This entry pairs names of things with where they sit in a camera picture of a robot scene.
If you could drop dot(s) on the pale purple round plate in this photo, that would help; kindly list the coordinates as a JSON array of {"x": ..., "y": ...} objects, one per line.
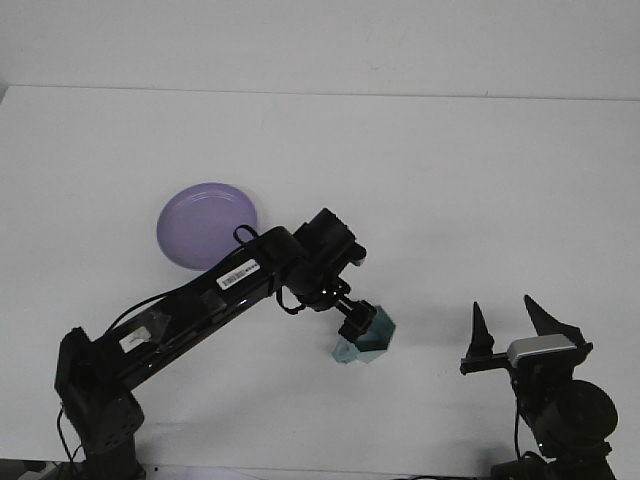
[{"x": 200, "y": 225}]

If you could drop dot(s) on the pale blue hexagonal cup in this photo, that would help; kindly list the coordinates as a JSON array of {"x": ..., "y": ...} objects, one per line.
[{"x": 382, "y": 330}]

